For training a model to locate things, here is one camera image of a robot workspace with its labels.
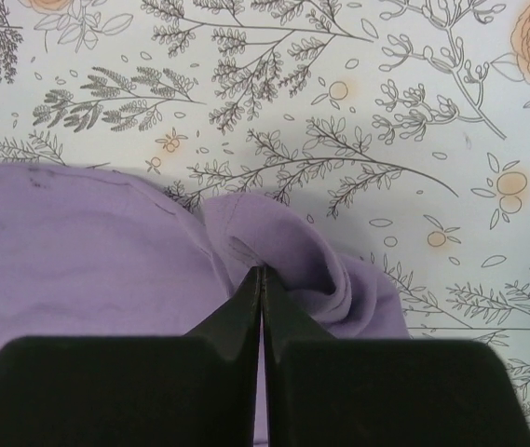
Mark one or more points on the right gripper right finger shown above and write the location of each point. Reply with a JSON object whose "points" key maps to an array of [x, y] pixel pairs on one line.
{"points": [[326, 391]]}

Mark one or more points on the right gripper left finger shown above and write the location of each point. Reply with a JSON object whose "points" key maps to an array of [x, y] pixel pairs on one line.
{"points": [[198, 389]]}

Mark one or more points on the purple t shirt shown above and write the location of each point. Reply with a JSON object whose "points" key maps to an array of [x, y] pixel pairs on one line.
{"points": [[97, 253]]}

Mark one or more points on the floral table mat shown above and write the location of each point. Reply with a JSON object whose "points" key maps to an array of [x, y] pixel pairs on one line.
{"points": [[400, 129]]}

